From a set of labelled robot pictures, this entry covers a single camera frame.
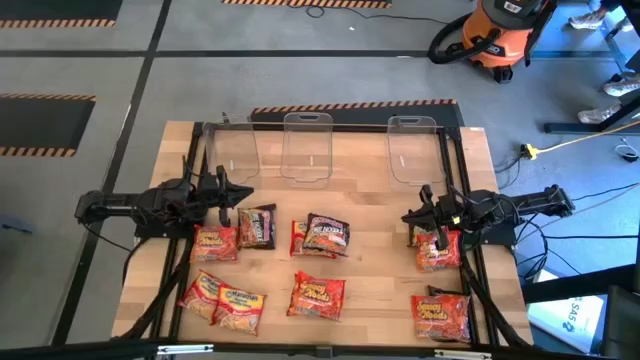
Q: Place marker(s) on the white printed box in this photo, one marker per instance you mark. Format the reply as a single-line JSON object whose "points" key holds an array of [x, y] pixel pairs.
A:
{"points": [[565, 320]]}

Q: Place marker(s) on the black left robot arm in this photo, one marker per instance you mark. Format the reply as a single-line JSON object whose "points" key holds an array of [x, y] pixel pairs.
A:
{"points": [[120, 202]]}

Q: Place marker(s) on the red yellow Maruchan ramen pack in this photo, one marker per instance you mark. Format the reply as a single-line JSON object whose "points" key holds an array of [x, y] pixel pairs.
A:
{"points": [[297, 240], [197, 295], [239, 310]]}

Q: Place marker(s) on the yellow power plug block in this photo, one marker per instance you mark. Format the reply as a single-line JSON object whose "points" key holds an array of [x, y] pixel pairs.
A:
{"points": [[530, 151]]}

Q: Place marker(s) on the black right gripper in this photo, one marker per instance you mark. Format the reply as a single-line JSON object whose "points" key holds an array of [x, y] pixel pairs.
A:
{"points": [[442, 215]]}

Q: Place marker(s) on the black overhead beam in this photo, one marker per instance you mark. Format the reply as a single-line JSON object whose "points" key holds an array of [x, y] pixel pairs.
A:
{"points": [[100, 350]]}

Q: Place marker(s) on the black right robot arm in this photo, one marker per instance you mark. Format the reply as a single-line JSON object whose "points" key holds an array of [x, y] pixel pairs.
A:
{"points": [[530, 202]]}

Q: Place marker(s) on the black aluminium table frame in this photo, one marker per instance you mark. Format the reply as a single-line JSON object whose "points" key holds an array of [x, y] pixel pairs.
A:
{"points": [[454, 133]]}

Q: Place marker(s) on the orange Saucy Noods pack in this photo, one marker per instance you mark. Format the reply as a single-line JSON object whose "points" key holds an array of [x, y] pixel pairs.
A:
{"points": [[440, 317], [435, 260], [315, 296], [214, 243]]}

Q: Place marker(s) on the silver metal bracket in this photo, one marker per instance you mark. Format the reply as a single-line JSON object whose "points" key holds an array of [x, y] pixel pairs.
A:
{"points": [[185, 349], [462, 355]]}

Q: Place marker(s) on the orange shop vacuum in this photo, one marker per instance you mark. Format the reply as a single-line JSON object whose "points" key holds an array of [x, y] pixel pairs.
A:
{"points": [[495, 35]]}

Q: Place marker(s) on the black metal bar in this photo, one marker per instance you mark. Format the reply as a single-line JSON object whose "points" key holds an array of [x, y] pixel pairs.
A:
{"points": [[575, 287]]}

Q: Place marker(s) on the clear plastic bin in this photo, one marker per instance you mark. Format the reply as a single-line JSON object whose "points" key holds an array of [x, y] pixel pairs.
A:
{"points": [[232, 150], [306, 145], [415, 150]]}

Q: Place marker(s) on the black hazard-striped floor mat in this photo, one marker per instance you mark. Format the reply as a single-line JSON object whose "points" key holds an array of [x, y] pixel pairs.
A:
{"points": [[55, 9], [360, 116], [40, 125], [300, 3]]}

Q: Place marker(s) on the dark blue floor object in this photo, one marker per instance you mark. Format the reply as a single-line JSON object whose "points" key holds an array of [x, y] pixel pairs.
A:
{"points": [[15, 227]]}

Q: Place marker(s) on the black desk base bar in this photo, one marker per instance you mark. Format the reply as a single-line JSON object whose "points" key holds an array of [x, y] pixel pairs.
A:
{"points": [[575, 128]]}

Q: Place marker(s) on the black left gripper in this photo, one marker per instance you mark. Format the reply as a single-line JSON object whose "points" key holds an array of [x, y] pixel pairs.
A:
{"points": [[222, 195]]}

